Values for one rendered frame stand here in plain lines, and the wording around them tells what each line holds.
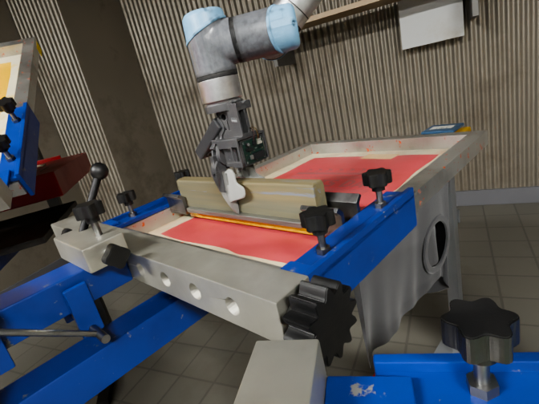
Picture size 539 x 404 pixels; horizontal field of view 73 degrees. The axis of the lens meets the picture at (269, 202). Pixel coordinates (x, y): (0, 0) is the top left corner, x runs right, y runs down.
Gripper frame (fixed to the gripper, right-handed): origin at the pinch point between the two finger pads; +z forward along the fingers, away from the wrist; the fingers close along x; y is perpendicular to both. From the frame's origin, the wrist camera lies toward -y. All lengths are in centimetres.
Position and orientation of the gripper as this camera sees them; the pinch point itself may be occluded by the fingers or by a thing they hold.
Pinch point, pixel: (241, 203)
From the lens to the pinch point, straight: 74.8
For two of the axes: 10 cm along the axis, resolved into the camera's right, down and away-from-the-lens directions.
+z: 2.1, 9.3, 3.0
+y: 7.1, 0.6, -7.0
